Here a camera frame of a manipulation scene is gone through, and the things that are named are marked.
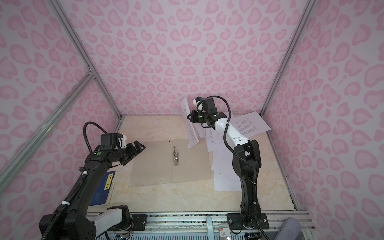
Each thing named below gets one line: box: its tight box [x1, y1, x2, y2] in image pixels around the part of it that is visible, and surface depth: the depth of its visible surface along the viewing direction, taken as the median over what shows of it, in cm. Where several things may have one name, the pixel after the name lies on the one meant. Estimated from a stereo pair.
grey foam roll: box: [274, 217, 301, 240], surface depth 70 cm
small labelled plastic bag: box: [218, 223, 231, 240], surface depth 70 cm
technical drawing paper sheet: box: [180, 97, 200, 148], surface depth 92 cm
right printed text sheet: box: [230, 111, 272, 138], surface depth 120 cm
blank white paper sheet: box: [210, 147, 242, 192], surface depth 90 cm
